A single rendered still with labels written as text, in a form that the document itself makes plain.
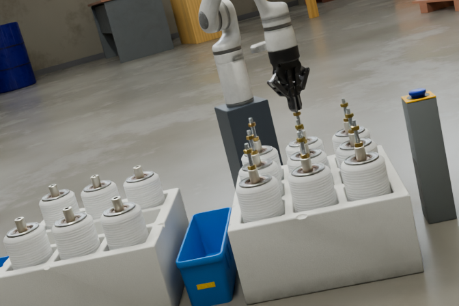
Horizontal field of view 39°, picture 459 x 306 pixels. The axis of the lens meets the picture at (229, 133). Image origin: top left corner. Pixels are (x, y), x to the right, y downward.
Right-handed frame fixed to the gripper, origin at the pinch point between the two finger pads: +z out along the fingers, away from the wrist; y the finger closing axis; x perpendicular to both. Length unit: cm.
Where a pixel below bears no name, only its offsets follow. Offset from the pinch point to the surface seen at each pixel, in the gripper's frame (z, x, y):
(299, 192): 13.5, -18.8, -20.3
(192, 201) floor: 36, 63, 0
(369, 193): 16.7, -29.0, -10.0
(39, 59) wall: 15, 796, 233
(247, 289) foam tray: 31.7, -11.3, -34.4
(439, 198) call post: 29.3, -25.3, 16.6
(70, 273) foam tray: 20, 14, -63
